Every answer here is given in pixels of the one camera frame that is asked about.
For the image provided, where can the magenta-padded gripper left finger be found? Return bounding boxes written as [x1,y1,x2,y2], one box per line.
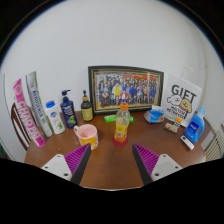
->
[40,143,92,186]

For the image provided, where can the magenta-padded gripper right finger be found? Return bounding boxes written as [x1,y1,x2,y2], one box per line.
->
[131,143,184,186]

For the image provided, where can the orange drink bottle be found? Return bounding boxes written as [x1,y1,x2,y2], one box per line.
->
[113,102,131,144]

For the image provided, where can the white remote control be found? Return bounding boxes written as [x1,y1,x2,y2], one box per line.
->
[179,134,195,151]

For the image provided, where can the small beige pack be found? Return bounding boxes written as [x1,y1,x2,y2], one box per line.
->
[163,122,179,134]

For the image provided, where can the pink and yellow mug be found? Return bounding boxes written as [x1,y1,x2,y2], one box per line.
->
[73,124,100,151]

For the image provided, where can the white bottle with blue cap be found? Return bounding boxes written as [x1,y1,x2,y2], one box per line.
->
[44,100,67,135]

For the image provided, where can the small orange-topped white box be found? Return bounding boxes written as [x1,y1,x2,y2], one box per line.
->
[173,116,183,128]

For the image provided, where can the blue detergent bottle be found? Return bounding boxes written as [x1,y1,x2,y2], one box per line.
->
[183,106,206,144]

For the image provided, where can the blue tissue pack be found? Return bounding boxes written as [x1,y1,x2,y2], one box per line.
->
[143,104,165,125]

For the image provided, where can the dark blue pump bottle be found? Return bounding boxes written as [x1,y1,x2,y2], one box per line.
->
[59,89,79,129]

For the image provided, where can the white radiator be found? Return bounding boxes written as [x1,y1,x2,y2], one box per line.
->
[203,130,224,163]

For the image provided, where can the brown side table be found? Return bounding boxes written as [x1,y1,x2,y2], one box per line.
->
[200,117,216,151]

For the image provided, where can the brown wooden chair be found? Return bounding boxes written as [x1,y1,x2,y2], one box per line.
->
[10,102,33,152]

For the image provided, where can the dark pump bottle yellow label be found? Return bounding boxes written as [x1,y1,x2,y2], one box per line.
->
[80,89,94,123]

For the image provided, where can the white paper gift bag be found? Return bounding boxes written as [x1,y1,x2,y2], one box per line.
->
[162,66,203,128]

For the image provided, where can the framed group photo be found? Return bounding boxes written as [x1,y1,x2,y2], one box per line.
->
[87,65,165,116]

